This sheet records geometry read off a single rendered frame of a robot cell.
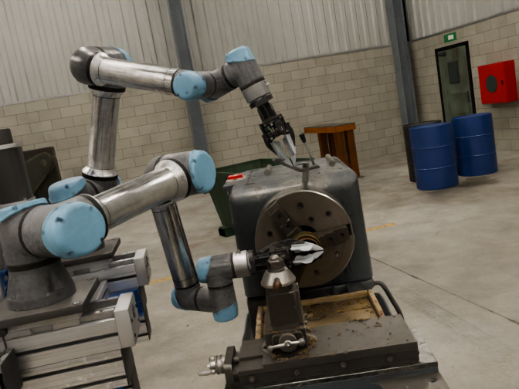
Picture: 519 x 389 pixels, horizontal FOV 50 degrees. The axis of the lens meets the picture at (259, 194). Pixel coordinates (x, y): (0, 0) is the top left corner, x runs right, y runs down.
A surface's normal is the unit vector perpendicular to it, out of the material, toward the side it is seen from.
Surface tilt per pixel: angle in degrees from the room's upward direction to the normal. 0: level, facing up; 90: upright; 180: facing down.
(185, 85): 90
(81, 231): 91
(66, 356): 90
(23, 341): 90
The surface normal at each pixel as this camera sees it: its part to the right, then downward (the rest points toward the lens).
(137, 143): 0.27, 0.10
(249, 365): -0.17, -0.98
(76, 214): 0.73, -0.01
